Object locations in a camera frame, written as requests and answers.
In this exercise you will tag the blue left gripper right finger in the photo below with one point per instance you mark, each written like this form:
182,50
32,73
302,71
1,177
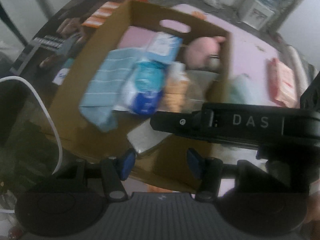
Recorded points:
196,163

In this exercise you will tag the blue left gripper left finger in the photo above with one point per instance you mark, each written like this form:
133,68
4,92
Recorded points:
126,163

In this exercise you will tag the grey milk pouch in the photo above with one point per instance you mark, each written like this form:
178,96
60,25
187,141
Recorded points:
144,138

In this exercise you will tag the blue checked towel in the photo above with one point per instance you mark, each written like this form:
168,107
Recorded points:
104,89

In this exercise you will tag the orange striped knotted cloth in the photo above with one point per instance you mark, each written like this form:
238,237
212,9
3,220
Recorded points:
175,88

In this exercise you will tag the blue white tissue pack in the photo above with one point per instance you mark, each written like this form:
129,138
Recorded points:
143,90

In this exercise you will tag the pink plush toy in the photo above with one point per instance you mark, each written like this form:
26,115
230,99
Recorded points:
204,54

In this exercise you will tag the blue face mask box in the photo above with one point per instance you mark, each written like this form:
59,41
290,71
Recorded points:
163,48

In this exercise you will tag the pink bubble mailer pouch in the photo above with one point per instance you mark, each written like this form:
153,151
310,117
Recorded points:
136,37

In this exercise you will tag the green floral scrunchie cloth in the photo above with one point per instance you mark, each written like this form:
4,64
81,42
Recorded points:
200,82

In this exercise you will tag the brown cardboard box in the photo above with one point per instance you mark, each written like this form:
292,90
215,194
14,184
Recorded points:
83,138

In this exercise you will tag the pink wet wipes pack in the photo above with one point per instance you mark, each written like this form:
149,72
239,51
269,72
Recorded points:
281,84

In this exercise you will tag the rolled white quilt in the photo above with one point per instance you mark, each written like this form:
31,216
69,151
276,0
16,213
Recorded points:
303,70

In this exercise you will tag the white plastic shopping bag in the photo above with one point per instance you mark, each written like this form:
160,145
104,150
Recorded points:
244,91

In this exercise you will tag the dark printed flat carton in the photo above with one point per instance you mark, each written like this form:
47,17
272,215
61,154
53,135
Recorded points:
47,56

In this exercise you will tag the white water dispenser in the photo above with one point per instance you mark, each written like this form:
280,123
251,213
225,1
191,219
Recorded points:
266,15

